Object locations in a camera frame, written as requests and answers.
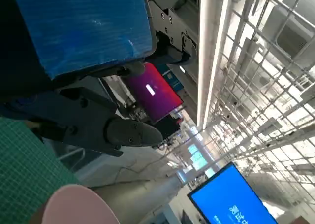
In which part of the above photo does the pink bowl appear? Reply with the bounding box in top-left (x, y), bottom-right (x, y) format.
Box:
top-left (40, 184), bottom-right (121, 224)

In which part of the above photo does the monitor with purple screen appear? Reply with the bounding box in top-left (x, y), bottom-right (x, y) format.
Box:
top-left (123, 61), bottom-right (184, 123)

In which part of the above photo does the small dark monitor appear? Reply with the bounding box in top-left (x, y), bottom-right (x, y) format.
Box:
top-left (152, 115), bottom-right (182, 141)

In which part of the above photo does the grey metal panel with screws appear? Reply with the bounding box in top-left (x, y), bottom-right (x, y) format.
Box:
top-left (146, 0), bottom-right (200, 64)

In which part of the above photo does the monitor with blue screen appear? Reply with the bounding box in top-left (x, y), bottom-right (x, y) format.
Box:
top-left (187, 161), bottom-right (279, 224)

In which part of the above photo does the black left robot hand blue tape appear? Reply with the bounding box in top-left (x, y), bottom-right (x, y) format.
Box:
top-left (0, 0), bottom-right (164, 157)

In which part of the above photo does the long white ceiling light strip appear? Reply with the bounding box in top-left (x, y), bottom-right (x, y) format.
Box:
top-left (196, 0), bottom-right (233, 128)

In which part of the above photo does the ceiling air vent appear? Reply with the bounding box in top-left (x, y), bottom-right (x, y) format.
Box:
top-left (275, 17), bottom-right (315, 60)

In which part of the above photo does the green cutting mat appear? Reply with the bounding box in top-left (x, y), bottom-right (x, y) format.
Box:
top-left (0, 117), bottom-right (79, 224)

